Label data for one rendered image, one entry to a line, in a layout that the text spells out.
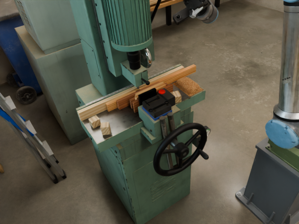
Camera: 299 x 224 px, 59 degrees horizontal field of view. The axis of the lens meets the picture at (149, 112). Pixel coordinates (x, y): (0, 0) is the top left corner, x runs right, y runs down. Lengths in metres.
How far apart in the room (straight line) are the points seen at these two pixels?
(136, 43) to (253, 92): 1.98
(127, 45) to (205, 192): 1.29
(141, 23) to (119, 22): 0.08
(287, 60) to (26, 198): 1.93
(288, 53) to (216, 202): 1.20
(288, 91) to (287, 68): 0.10
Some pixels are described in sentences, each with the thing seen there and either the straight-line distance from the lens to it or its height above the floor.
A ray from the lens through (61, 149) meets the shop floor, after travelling 2.45.
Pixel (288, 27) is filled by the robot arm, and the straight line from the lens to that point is 1.10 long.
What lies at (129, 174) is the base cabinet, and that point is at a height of 0.58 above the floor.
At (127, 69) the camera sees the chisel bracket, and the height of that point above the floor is 1.07.
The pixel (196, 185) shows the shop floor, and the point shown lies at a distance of 2.04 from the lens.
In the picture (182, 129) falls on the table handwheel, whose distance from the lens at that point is 1.07.
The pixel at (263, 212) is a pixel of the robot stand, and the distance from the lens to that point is 1.98.
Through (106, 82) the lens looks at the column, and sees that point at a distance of 1.41.
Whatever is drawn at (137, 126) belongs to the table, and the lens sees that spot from 1.18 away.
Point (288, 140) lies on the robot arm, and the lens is 1.27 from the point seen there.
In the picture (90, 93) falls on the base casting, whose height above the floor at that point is 0.80.
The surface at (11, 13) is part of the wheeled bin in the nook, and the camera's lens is 2.68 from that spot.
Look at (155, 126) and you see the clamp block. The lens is 1.10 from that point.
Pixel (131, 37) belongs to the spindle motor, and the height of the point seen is 1.26.
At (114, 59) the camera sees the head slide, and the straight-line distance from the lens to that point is 1.26.
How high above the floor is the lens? 1.72
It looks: 42 degrees down
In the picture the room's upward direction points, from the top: 6 degrees counter-clockwise
